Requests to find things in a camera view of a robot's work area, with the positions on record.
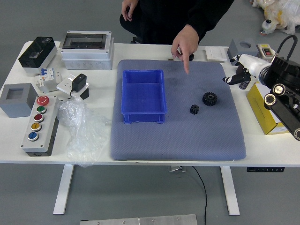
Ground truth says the person's right hand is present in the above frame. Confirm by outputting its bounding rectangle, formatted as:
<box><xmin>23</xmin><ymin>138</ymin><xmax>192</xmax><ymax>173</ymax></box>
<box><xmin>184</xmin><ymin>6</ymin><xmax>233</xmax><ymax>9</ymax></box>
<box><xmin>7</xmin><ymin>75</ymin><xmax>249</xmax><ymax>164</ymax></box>
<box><xmin>121</xmin><ymin>0</ymin><xmax>138</xmax><ymax>22</ymax></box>

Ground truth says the person's left hand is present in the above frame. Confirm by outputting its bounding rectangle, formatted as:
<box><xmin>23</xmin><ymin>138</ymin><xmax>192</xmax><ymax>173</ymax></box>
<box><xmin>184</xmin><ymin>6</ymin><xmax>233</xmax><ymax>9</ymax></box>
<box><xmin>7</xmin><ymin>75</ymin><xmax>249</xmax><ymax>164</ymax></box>
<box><xmin>171</xmin><ymin>24</ymin><xmax>200</xmax><ymax>75</ymax></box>

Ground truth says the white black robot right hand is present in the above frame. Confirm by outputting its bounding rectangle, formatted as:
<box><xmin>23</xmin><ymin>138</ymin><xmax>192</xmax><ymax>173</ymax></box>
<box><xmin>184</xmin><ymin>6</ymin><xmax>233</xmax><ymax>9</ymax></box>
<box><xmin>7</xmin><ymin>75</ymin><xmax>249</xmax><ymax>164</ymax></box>
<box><xmin>222</xmin><ymin>53</ymin><xmax>268</xmax><ymax>85</ymax></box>

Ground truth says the big black gear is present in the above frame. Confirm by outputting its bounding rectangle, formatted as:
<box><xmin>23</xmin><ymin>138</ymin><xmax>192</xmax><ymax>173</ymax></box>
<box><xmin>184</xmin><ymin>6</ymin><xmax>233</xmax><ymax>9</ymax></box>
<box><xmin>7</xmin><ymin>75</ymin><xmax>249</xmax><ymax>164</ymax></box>
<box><xmin>202</xmin><ymin>91</ymin><xmax>218</xmax><ymax>106</ymax></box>

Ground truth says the grey box with round hole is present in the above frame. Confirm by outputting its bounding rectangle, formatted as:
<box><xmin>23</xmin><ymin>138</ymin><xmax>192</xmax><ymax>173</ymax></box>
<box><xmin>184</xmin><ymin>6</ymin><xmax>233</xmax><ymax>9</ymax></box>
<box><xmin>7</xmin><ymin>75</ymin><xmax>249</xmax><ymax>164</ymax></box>
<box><xmin>227</xmin><ymin>38</ymin><xmax>258</xmax><ymax>59</ymax></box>

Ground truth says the yellow white cardboard box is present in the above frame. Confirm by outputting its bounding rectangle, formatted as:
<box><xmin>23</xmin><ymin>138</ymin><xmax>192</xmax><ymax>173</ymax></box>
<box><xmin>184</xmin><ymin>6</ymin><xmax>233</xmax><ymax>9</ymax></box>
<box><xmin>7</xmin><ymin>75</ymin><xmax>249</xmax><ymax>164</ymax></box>
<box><xmin>246</xmin><ymin>83</ymin><xmax>291</xmax><ymax>136</ymax></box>

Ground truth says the grey windowed distribution box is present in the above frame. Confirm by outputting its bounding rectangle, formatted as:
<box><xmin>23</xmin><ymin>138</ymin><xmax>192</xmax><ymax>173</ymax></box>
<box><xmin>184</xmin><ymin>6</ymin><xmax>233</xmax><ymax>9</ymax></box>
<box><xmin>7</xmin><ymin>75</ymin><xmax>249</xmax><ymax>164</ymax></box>
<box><xmin>58</xmin><ymin>30</ymin><xmax>115</xmax><ymax>70</ymax></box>

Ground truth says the blue plastic box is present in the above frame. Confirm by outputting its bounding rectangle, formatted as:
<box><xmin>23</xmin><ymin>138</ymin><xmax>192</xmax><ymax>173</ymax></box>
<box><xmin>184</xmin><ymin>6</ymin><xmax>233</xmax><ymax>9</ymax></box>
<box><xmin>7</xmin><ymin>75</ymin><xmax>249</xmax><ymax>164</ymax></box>
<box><xmin>120</xmin><ymin>69</ymin><xmax>168</xmax><ymax>125</ymax></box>

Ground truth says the grey square hollow box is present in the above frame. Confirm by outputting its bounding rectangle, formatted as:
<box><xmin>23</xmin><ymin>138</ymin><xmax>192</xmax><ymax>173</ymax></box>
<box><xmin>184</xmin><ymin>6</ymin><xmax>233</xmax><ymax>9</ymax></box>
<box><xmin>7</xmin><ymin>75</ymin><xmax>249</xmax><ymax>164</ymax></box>
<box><xmin>0</xmin><ymin>82</ymin><xmax>38</xmax><ymax>119</ymax></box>

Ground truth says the person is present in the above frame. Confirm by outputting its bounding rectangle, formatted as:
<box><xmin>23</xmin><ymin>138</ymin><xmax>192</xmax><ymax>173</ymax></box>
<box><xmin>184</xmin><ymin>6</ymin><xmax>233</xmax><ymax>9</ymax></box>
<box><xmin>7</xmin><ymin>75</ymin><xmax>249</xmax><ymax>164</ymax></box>
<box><xmin>120</xmin><ymin>0</ymin><xmax>235</xmax><ymax>45</ymax></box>

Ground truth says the plush toy in plastic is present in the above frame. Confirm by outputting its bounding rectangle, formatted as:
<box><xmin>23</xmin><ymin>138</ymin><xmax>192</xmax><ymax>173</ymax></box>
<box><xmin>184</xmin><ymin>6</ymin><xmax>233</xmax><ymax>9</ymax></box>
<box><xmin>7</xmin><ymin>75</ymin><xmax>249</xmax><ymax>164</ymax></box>
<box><xmin>249</xmin><ymin>0</ymin><xmax>300</xmax><ymax>36</ymax></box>

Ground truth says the black power adapter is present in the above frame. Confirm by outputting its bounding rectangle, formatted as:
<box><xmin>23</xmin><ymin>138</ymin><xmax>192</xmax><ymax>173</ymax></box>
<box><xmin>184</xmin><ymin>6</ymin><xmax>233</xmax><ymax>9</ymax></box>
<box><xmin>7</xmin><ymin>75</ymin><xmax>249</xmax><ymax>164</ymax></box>
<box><xmin>67</xmin><ymin>73</ymin><xmax>88</xmax><ymax>99</ymax></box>

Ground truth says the grey-blue padded mat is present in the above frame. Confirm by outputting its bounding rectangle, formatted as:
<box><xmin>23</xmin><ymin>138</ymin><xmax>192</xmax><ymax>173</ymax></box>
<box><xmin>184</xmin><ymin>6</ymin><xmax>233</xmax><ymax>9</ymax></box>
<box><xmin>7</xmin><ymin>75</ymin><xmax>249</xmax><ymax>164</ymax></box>
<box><xmin>110</xmin><ymin>59</ymin><xmax>247</xmax><ymax>162</ymax></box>

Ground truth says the white blue circuit breaker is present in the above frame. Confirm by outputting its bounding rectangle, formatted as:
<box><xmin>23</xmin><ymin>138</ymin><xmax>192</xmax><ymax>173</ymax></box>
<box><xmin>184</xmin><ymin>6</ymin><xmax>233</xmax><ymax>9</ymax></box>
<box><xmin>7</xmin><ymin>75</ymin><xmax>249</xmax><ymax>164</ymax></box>
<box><xmin>40</xmin><ymin>67</ymin><xmax>56</xmax><ymax>83</ymax></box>

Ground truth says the black table control panel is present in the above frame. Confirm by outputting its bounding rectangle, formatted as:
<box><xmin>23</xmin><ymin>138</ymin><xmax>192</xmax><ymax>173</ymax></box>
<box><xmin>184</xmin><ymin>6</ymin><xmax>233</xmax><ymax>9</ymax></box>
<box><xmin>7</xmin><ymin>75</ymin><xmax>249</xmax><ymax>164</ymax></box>
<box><xmin>247</xmin><ymin>167</ymin><xmax>285</xmax><ymax>173</ymax></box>

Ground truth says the white plastic clip part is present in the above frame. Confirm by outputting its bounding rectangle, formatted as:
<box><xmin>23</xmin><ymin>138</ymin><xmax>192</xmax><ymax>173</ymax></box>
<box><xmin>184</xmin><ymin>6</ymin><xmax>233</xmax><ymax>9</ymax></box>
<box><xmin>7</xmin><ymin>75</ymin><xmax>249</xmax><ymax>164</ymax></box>
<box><xmin>35</xmin><ymin>74</ymin><xmax>50</xmax><ymax>94</ymax></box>

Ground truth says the clear plastic bag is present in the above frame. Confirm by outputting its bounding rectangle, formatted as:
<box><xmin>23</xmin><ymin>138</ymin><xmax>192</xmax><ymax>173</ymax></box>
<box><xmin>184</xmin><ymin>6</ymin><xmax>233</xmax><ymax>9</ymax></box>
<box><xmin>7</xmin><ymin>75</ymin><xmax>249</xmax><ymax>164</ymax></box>
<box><xmin>57</xmin><ymin>97</ymin><xmax>113</xmax><ymax>168</ymax></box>

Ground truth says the white table leg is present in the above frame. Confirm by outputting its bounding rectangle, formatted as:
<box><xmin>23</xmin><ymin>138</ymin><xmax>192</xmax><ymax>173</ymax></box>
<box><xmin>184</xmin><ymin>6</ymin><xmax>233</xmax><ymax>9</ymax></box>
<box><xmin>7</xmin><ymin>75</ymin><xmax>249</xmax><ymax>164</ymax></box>
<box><xmin>220</xmin><ymin>166</ymin><xmax>241</xmax><ymax>216</ymax></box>
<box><xmin>52</xmin><ymin>165</ymin><xmax>75</xmax><ymax>215</ymax></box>

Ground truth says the grey five-button control station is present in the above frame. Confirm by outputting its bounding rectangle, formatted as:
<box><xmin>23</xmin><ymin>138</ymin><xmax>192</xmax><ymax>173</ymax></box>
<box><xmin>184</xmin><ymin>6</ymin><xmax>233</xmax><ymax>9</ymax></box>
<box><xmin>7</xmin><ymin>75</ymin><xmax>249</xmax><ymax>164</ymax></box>
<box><xmin>20</xmin><ymin>95</ymin><xmax>60</xmax><ymax>157</ymax></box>

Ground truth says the grey metal plate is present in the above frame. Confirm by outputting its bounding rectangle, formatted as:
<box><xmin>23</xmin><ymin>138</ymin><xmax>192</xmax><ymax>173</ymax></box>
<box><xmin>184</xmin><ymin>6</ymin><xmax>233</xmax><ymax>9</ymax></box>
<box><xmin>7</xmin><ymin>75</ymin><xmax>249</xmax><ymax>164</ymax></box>
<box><xmin>79</xmin><ymin>214</ymin><xmax>198</xmax><ymax>225</ymax></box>

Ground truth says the grey red-button switch box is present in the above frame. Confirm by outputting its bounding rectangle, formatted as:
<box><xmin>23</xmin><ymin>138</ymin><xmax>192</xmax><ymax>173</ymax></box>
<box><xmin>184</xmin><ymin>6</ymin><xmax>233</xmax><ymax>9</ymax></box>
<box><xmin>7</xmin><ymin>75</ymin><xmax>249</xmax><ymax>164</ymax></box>
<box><xmin>255</xmin><ymin>43</ymin><xmax>275</xmax><ymax>59</ymax></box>

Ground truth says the white wall switch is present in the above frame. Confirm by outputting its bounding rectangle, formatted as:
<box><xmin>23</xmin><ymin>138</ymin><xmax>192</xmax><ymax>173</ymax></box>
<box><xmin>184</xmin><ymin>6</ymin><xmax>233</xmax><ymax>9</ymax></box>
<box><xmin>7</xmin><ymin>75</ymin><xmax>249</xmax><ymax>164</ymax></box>
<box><xmin>205</xmin><ymin>46</ymin><xmax>228</xmax><ymax>62</ymax></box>

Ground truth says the white wall socket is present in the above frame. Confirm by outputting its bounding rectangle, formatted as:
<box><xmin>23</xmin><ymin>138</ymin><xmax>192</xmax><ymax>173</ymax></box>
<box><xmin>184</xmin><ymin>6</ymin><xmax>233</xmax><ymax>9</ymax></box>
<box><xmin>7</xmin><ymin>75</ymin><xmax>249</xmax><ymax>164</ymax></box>
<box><xmin>56</xmin><ymin>74</ymin><xmax>91</xmax><ymax>97</ymax></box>

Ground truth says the black-lid control enclosure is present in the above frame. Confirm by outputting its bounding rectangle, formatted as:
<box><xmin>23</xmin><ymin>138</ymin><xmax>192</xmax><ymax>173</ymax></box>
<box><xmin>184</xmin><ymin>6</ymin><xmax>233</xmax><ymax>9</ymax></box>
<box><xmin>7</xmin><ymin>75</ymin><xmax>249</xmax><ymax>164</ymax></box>
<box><xmin>18</xmin><ymin>36</ymin><xmax>58</xmax><ymax>75</ymax></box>

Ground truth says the metal bracket under table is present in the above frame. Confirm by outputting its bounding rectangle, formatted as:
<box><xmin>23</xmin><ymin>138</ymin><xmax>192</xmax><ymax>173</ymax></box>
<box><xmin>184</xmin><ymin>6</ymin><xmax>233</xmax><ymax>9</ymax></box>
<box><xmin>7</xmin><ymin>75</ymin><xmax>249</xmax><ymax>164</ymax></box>
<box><xmin>168</xmin><ymin>165</ymin><xmax>187</xmax><ymax>173</ymax></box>

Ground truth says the black floor cable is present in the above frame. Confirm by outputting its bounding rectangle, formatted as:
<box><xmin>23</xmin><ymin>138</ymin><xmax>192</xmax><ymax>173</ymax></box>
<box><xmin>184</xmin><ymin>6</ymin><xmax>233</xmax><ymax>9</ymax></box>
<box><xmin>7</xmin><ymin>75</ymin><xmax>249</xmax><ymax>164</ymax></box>
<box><xmin>192</xmin><ymin>166</ymin><xmax>209</xmax><ymax>225</ymax></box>

